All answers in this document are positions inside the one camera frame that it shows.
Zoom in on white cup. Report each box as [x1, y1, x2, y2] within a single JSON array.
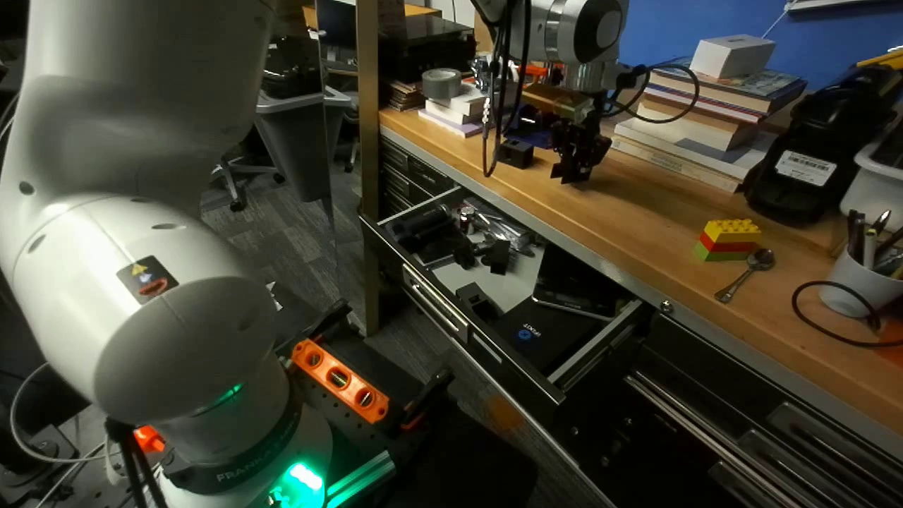
[[815, 249, 903, 323]]

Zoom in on small black printed part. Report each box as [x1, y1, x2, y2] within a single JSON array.
[[497, 136, 537, 172]]

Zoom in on black tool pouch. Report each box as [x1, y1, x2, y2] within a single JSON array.
[[391, 203, 466, 268]]

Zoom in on grey metal tool drawer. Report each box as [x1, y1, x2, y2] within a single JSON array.
[[359, 180, 654, 410]]

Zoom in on black bracket with two lugs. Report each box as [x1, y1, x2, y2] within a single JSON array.
[[557, 156, 597, 190]]

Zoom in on yellow red green brick stack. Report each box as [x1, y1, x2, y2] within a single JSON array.
[[695, 218, 764, 265]]

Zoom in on grey office chair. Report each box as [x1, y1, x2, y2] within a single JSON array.
[[208, 153, 287, 214]]

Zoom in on black camera cable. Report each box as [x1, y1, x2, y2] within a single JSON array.
[[478, 0, 702, 180]]

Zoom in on silver drawer tools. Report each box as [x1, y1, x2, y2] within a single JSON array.
[[455, 197, 530, 249]]

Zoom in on thick cream book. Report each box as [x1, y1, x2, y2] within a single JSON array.
[[629, 97, 757, 156]]

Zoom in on large pale book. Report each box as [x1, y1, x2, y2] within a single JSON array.
[[606, 124, 770, 197]]

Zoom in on grey duct tape roll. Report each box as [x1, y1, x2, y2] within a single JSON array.
[[417, 65, 466, 105]]

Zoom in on small black drawer tool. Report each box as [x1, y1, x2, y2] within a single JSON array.
[[478, 237, 518, 276]]

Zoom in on small orange knob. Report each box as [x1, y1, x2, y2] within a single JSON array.
[[130, 420, 174, 460]]

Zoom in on white plastic bin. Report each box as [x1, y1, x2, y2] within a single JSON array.
[[837, 111, 903, 230]]

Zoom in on white cardboard box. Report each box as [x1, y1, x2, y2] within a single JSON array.
[[688, 35, 778, 83]]

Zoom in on red edged book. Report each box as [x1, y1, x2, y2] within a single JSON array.
[[637, 83, 799, 128]]

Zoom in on orange spirit level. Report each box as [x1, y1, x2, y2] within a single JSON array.
[[287, 337, 391, 429]]

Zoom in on yellow tool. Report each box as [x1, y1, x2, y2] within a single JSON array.
[[854, 46, 903, 77]]

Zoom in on black label printer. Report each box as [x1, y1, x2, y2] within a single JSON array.
[[737, 63, 903, 230]]

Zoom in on black cable loop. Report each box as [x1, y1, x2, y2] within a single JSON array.
[[789, 280, 903, 350]]

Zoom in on black iFixit tool case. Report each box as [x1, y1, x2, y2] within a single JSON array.
[[489, 293, 624, 379]]

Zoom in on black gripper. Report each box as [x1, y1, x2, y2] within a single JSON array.
[[549, 94, 616, 186]]

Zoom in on grey plastic bin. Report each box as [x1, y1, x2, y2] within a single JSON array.
[[252, 83, 359, 206]]

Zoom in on stack of books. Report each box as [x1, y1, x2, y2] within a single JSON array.
[[647, 56, 811, 105]]

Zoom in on metal spoon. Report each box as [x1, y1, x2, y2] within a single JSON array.
[[713, 245, 778, 306]]

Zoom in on white floor cable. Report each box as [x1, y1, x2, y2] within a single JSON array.
[[6, 361, 111, 475]]

